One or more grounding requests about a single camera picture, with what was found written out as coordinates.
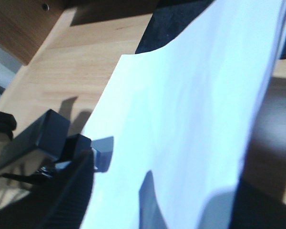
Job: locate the black monitor with stand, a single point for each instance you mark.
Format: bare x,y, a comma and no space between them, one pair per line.
100,31

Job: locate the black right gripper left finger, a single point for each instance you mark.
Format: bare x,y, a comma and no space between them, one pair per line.
59,203

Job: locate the white paper sheets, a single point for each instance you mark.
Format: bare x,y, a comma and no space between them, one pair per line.
181,117

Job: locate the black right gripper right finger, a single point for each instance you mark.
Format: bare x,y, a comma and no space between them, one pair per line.
246,208

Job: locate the wooden desk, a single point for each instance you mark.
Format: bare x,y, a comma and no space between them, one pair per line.
51,79

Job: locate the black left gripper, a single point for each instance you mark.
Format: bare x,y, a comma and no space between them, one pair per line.
7,125

